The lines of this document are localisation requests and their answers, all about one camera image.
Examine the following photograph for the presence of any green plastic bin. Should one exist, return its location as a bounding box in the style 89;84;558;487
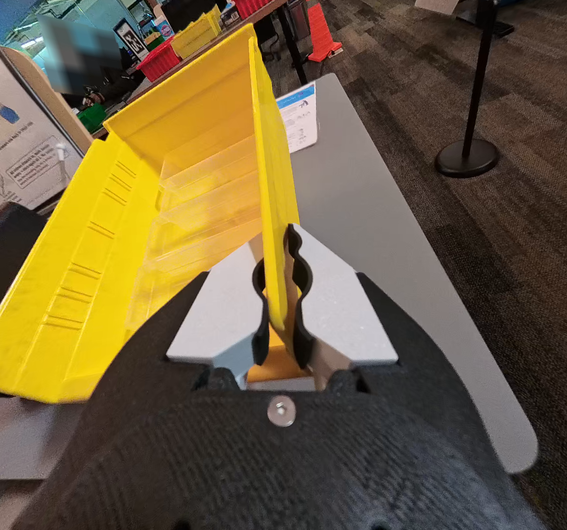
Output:
76;104;110;134

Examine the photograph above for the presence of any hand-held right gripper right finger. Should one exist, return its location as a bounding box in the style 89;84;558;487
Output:
287;224;400;385

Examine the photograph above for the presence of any grey trash can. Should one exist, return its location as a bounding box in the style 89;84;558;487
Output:
287;0;312;40

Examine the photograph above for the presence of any black stanchion post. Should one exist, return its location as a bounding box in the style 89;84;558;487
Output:
434;0;502;179

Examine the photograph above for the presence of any large yellow plastic bin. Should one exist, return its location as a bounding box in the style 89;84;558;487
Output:
0;23;302;404

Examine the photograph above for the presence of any grey desk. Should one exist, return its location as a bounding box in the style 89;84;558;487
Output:
0;73;540;481

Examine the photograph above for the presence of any small yellow plastic bin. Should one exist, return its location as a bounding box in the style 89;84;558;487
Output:
170;4;223;59

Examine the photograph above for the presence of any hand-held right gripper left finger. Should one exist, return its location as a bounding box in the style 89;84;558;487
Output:
166;238;270;390

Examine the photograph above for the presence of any orange traffic cone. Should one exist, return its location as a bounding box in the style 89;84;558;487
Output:
300;0;343;64

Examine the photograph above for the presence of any black white tag sign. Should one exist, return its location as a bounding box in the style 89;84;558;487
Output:
113;20;150;62

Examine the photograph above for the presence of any printed instruction sheet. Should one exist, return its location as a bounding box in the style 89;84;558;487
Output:
276;83;320;155

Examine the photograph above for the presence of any wooden board with poster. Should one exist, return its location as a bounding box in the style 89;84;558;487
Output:
0;45;95;212

